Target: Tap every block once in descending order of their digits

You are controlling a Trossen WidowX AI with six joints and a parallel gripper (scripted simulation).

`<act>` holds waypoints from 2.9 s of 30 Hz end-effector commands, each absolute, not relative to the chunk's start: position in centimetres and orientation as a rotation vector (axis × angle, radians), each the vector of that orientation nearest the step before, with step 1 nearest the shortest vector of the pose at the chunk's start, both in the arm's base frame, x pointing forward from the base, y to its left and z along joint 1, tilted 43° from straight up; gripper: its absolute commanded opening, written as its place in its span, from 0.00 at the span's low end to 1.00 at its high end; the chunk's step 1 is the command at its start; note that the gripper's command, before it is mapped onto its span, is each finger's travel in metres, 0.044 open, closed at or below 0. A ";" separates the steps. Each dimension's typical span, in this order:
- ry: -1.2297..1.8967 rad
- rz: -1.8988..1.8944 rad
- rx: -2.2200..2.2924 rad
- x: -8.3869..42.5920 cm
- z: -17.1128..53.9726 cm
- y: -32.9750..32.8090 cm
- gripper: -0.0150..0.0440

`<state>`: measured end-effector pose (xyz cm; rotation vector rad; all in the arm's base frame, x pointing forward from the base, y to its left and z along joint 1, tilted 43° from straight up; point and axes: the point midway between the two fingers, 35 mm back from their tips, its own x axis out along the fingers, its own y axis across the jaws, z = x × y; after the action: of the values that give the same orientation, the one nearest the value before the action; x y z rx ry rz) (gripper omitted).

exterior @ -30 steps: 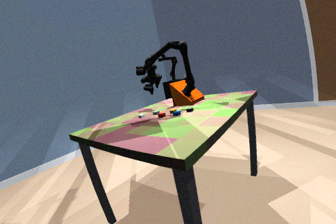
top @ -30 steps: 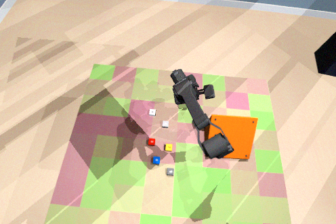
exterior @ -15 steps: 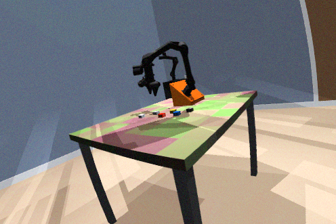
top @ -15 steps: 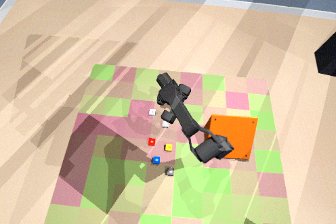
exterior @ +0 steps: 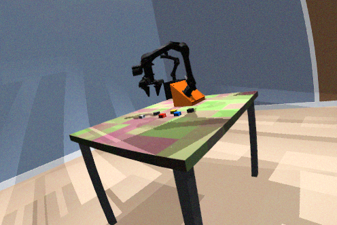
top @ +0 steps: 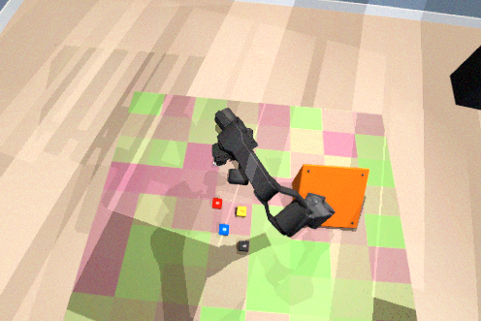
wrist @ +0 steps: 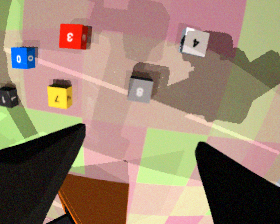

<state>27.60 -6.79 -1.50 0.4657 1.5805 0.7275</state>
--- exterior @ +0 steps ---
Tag blue block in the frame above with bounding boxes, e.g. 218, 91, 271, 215
173, 111, 181, 116

